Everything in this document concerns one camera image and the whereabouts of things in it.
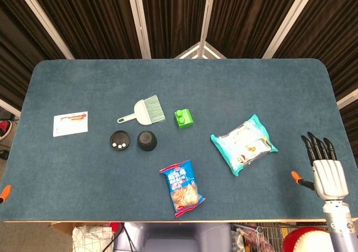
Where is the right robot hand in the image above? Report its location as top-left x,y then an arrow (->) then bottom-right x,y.
290,131 -> 349,201

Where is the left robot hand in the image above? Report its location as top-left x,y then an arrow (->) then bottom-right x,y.
0,184 -> 12,205

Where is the black round lid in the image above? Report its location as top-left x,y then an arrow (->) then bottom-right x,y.
110,130 -> 131,151

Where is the black faceted cup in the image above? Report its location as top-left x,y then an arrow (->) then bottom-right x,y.
136,130 -> 158,152

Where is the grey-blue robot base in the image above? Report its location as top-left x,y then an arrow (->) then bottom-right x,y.
123,222 -> 233,252

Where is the mint green hand brush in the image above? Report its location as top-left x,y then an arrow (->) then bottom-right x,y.
116,94 -> 166,126

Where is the red round ball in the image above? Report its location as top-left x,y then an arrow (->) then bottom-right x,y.
281,226 -> 335,252

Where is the white printed card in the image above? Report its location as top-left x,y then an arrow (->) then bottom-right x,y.
53,111 -> 89,138

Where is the white checkered cloth bag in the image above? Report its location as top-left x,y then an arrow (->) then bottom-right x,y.
72,225 -> 114,252

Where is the teal clear snack bag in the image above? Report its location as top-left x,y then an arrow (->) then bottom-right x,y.
210,114 -> 279,177

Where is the dark brown curtain panel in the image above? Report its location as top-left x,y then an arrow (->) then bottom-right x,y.
274,0 -> 358,129
208,0 -> 304,59
139,0 -> 209,59
0,0 -> 68,110
26,0 -> 142,59

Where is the blue biscuit snack bag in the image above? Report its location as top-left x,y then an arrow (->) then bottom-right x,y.
159,159 -> 206,218

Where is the green toy building block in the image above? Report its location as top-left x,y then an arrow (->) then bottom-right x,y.
173,109 -> 195,129

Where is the metal wire basket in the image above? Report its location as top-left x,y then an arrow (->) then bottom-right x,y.
232,222 -> 331,252

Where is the black cable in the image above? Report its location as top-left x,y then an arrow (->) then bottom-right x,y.
111,222 -> 136,252

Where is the white screen frame post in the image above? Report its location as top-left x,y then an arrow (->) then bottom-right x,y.
125,0 -> 152,59
262,0 -> 313,59
12,0 -> 75,59
199,0 -> 218,47

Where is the white screen foot frame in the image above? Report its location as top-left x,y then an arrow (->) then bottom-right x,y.
175,41 -> 227,59

